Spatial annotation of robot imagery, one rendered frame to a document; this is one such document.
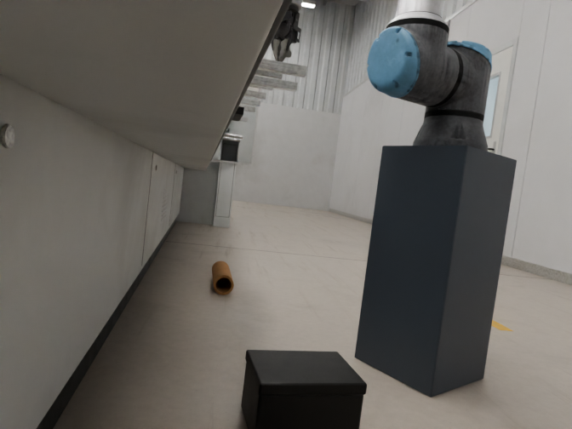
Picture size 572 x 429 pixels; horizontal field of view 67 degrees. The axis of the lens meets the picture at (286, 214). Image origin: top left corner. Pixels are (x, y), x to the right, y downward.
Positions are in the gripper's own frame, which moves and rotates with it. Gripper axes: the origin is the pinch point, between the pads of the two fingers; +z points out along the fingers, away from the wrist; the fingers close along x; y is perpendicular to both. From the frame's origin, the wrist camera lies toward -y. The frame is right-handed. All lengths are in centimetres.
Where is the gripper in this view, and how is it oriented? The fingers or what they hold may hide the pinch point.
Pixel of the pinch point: (278, 60)
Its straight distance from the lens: 171.7
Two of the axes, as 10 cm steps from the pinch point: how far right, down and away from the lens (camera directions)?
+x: -8.5, -1.8, 5.0
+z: -1.5, 9.8, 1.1
